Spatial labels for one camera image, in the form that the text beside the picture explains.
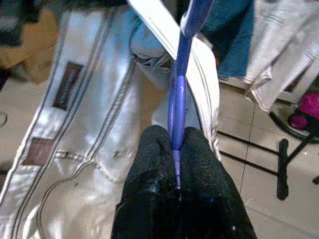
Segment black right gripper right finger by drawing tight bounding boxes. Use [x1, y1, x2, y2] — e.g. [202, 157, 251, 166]
[179, 126, 257, 239]

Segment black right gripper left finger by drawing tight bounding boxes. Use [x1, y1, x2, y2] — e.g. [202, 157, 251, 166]
[112, 125, 180, 239]

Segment blue plastic hanger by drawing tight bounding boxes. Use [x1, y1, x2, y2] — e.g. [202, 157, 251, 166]
[167, 0, 215, 192]

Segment metal clothes rack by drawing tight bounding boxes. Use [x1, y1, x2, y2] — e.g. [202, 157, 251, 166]
[216, 109, 319, 201]

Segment pink vacuum cleaner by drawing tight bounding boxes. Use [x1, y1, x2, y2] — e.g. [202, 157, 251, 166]
[288, 92, 319, 132]

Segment blue denim jeans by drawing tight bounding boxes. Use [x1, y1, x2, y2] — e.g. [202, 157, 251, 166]
[199, 0, 255, 80]

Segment white denim jacket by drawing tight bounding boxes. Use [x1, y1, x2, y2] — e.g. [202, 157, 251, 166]
[243, 0, 319, 113]

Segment brown cardboard box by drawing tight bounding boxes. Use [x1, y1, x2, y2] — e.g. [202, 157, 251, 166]
[0, 9, 59, 84]

